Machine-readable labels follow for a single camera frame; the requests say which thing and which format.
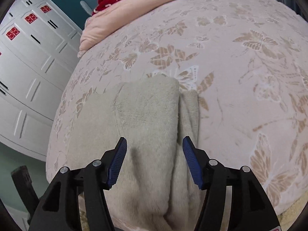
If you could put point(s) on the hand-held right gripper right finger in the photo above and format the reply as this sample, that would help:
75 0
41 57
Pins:
192 163

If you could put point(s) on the beige fleece garment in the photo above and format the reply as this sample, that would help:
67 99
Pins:
149 115

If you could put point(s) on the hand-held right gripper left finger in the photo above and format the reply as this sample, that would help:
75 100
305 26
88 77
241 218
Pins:
118 163

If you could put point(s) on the butterfly printed blanket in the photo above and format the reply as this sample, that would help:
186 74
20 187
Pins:
240 89

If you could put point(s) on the white wardrobe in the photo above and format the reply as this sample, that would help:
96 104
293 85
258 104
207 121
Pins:
28 77

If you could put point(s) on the red cloth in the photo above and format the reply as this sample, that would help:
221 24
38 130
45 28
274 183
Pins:
108 1

